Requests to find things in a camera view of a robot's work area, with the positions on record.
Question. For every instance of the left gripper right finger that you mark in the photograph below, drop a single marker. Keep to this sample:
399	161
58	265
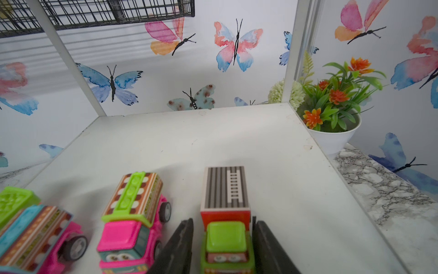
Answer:
270	257

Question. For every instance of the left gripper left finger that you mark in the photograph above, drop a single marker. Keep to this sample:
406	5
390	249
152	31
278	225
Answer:
176	256

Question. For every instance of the pink toy car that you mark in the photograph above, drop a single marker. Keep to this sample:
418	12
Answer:
133	222

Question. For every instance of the pink teal toy bus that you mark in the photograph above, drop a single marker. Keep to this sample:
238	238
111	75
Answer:
41	240

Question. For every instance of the orange green toy car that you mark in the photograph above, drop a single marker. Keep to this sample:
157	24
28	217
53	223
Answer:
14	199

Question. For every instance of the white two-tier shelf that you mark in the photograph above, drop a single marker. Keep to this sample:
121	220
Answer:
292	186

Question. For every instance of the potted plant with flowers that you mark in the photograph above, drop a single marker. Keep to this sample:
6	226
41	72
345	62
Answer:
331	108

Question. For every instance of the black wire wall basket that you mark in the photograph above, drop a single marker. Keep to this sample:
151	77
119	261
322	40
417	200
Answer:
18	19

